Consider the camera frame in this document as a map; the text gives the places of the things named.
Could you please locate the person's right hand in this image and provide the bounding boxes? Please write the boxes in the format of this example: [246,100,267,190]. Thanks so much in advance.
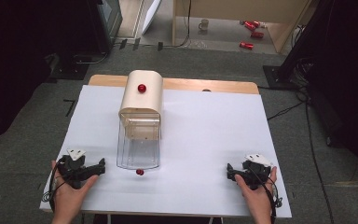
[234,166,278,217]

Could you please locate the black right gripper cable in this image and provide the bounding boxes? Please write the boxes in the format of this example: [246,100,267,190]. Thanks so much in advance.
[251,167,283,224]

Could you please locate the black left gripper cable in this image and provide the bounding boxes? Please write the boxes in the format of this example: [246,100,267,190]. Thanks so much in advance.
[41,156,67,213]

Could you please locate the wooden table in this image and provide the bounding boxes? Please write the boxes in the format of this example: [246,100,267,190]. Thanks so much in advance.
[88,74,260,95]

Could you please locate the clear door with red knob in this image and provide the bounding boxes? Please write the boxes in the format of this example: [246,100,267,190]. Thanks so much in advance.
[116,111,162,176]

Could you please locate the white board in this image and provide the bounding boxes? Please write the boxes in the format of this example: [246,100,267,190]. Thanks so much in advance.
[141,0,163,35]

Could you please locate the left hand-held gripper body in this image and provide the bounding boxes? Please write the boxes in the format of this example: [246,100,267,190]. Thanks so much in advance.
[57,148,90,189]

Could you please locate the dark curtain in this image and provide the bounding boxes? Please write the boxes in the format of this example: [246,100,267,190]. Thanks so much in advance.
[0,0,103,148]
[279,0,358,188]

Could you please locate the dark cabinet with screen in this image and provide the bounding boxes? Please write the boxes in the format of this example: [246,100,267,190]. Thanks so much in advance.
[87,0,124,54]

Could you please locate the black hanging cable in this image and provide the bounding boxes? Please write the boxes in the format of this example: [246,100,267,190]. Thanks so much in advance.
[172,0,193,49]

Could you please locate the white table cover sheet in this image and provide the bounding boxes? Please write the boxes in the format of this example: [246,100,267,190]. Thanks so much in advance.
[39,84,293,218]

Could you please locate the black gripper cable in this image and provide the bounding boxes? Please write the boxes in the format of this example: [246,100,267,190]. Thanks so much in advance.
[251,167,283,224]
[41,156,67,213]

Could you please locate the wooden box with red knob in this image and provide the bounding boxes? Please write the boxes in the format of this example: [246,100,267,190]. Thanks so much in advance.
[117,69,164,141]

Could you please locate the person's left hand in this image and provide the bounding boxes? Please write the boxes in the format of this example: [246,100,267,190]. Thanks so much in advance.
[50,160,101,217]

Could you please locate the black floor cables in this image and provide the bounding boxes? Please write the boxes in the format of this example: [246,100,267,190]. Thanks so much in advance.
[266,55,336,224]

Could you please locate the black stand base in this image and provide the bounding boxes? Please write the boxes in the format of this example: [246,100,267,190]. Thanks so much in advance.
[49,53,90,81]
[262,64,295,91]

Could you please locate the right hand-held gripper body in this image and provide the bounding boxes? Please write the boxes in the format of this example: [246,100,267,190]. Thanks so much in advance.
[241,153,273,191]

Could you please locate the black floor tape mark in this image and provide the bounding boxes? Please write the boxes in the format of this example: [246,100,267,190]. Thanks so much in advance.
[62,98,76,119]

